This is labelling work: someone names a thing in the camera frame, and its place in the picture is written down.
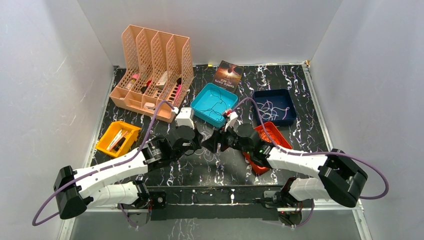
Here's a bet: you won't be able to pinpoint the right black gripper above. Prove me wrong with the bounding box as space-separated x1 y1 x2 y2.
201 120 252 155

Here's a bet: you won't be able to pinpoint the thin cables pile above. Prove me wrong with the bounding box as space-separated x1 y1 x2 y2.
193 147 220 165

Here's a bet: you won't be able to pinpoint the dark thin cable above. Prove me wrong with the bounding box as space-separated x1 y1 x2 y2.
198 86 233 122

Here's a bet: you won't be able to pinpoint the black thin cable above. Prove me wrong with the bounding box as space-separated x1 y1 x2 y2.
256 127 282 145

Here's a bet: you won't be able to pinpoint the white thin cable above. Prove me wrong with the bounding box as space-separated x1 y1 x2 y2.
256 100 292 122

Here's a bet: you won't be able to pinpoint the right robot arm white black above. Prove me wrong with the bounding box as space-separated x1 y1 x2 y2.
201 123 368 208

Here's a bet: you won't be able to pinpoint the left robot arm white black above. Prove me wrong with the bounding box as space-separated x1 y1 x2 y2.
53 125 203 220

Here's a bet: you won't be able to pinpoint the teal square tray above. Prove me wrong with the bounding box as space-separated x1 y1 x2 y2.
190 83 239 128

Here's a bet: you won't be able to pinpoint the pink marker in organizer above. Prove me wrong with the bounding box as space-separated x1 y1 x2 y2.
174 84 182 103

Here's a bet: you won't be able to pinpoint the white box in organizer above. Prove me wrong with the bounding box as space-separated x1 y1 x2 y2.
156 71 168 90

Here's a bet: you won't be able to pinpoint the orange square tray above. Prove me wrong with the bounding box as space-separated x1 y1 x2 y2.
242 121 292 175

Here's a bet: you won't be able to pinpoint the yellow small bin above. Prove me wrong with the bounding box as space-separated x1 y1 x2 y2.
95 121 141 158

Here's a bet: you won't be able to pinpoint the pens in yellow bin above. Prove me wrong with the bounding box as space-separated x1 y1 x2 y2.
106 129 128 151

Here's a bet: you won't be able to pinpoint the dark book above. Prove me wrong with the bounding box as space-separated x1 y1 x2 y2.
212 60 244 93

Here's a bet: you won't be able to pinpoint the navy blue square tray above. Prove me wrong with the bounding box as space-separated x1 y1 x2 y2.
252 88 297 127

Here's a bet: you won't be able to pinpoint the pink plastic file organizer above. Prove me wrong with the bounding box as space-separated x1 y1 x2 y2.
110 25 194 123

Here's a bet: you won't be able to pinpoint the pink bottle in organizer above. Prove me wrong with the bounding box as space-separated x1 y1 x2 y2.
124 73 140 90

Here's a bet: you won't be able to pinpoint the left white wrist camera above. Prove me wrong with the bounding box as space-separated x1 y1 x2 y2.
175 107 195 130

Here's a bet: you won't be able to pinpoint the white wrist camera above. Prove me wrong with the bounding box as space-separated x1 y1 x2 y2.
223 109 239 132
175 107 195 130

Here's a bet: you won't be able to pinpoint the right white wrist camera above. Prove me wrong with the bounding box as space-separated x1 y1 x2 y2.
223 109 239 132

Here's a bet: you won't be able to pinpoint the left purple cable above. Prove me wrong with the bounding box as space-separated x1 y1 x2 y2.
32 100 180 227

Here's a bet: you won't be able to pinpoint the purple cable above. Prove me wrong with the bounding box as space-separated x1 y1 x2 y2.
32 100 180 227
226 97 390 201

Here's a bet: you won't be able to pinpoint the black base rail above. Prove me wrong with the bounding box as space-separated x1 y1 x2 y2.
147 185 281 221

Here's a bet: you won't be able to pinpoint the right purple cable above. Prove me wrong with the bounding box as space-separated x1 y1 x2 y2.
226 97 390 201

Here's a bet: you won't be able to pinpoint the aluminium frame rail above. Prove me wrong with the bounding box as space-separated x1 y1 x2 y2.
301 63 372 240

